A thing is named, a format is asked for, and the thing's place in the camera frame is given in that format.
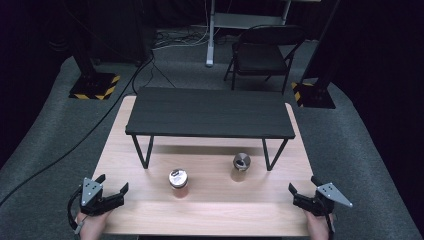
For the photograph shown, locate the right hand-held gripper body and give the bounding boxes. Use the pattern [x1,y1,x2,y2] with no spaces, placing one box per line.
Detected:
[292,182,354,217]

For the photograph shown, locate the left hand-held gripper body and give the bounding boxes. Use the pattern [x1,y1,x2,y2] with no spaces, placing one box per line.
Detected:
[79,177,125,216]

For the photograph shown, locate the glass jar of red spice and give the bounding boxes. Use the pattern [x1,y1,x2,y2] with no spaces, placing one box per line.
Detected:
[168,168,190,200]

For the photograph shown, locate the glass jar of brown spice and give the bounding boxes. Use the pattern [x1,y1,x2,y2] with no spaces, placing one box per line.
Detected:
[230,152,252,183]

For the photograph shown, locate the black raised shelf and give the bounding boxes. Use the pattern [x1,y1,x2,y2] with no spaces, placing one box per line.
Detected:
[125,87,297,172]

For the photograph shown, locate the person's right hand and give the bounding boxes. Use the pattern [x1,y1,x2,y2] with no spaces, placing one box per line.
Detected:
[304,209,334,240]

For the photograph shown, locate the person's left hand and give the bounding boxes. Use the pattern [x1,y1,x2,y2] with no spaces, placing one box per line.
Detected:
[75,209,113,240]

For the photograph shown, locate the striped black stand base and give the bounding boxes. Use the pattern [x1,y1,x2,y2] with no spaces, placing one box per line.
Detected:
[68,72,122,101]
[290,81,337,110]

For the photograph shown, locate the black stand pole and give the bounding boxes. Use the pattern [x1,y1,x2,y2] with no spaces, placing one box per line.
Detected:
[64,0,98,78]
[299,0,344,88]

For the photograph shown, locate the black folding chair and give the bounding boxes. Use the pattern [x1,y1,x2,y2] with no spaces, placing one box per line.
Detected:
[222,24,307,96]

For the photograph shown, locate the left hand-held gripper cable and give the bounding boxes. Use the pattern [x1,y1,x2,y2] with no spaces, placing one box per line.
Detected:
[67,186,85,236]

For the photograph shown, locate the hand-held gripper cable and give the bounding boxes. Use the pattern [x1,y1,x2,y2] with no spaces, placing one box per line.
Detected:
[67,186,85,236]
[324,213,336,240]

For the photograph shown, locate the right hand-held gripper cable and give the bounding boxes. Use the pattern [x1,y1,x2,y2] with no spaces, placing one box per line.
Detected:
[324,213,336,240]

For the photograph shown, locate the long black floor cable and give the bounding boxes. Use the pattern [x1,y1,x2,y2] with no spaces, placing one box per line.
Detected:
[0,49,156,206]

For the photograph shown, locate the bundle of floor cables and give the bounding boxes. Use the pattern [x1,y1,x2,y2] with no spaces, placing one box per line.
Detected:
[153,23,214,52]

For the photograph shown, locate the white desk frame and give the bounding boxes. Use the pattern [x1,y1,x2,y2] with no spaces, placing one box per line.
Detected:
[205,0,293,68]

